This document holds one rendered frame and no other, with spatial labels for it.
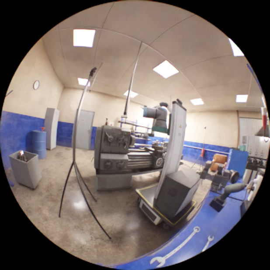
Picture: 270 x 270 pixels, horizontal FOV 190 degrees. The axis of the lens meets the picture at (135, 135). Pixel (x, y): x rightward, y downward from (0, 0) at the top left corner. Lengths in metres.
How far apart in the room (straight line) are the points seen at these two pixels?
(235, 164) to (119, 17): 3.18
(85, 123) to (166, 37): 4.80
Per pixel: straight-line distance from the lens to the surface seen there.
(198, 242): 0.50
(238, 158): 1.59
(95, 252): 1.27
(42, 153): 3.36
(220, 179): 0.95
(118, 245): 1.27
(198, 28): 2.33
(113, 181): 1.79
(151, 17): 2.17
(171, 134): 1.06
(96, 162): 1.57
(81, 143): 4.80
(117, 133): 1.50
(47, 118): 4.35
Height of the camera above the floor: 1.25
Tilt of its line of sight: level
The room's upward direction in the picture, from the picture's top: 9 degrees clockwise
